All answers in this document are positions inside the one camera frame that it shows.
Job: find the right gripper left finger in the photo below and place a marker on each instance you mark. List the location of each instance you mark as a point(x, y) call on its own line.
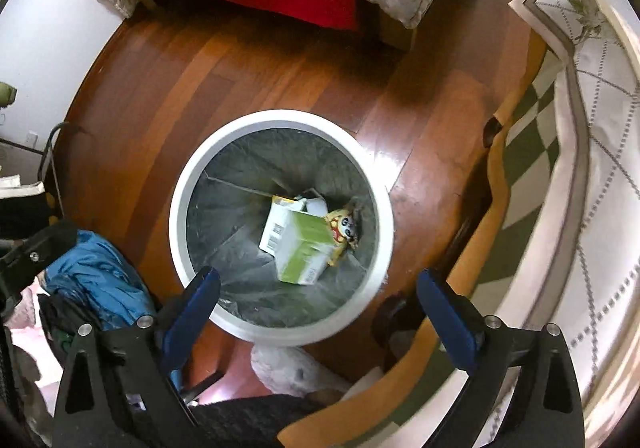
point(183, 319)

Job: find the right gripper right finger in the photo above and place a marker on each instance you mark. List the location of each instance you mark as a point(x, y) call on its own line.
point(456, 321)

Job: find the green cardboard box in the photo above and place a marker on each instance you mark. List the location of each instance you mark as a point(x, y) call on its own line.
point(304, 249)

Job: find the white pink cosmetic box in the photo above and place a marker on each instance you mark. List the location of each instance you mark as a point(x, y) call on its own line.
point(313, 203)

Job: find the white round trash bin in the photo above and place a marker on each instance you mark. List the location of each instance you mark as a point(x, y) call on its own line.
point(373, 279)

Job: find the pink fuzzy garment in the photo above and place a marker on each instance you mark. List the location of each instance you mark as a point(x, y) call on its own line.
point(24, 314)

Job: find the black white chair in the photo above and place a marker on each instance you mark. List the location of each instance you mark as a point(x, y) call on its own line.
point(24, 209)

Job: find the blue jacket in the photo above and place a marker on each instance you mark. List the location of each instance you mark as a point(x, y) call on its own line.
point(95, 276)

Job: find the green checkered orange blanket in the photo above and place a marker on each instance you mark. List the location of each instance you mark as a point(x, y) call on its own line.
point(420, 373)

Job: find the grey plastic bin liner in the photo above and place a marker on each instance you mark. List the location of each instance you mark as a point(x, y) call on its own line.
point(229, 208)

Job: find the black trouser leg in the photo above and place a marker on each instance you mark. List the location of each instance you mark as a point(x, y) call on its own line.
point(250, 422)

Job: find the white grey patterned quilt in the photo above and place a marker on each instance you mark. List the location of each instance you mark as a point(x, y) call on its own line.
point(567, 251)

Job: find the cartoon snack wrapper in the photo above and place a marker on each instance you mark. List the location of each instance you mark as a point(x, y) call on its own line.
point(344, 232)

